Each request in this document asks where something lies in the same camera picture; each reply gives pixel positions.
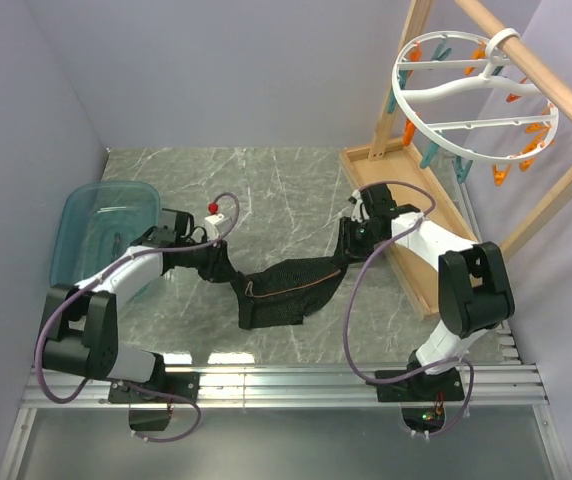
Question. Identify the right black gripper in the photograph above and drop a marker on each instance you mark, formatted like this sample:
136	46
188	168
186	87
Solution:
348	249

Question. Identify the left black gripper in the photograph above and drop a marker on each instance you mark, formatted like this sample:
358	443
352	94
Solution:
218	267

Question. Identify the black striped underwear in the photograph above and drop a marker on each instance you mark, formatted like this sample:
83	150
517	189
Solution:
287	292

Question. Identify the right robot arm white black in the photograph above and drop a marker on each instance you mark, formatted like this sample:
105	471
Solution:
474	292

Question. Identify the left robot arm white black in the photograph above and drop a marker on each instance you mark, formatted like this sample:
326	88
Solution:
79	340

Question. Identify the teal clothes peg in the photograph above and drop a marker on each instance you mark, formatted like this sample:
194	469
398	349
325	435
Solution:
428	154
461	168

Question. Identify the orange clothes peg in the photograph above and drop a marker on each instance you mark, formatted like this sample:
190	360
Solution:
500	173
409	132
526	164

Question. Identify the teal transparent plastic bin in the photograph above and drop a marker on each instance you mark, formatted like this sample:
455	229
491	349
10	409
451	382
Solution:
98	223

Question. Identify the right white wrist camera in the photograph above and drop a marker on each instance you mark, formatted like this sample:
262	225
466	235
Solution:
358	213

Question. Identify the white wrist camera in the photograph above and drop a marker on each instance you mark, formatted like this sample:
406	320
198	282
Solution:
215	225
358	213

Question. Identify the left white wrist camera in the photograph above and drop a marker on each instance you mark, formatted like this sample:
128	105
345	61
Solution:
215	225

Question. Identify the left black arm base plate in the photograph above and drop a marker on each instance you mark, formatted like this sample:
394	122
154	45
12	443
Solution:
164	389

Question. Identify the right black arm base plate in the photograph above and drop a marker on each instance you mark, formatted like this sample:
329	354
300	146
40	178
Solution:
446	386

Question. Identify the aluminium mounting rail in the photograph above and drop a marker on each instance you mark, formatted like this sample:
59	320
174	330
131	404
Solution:
305	386

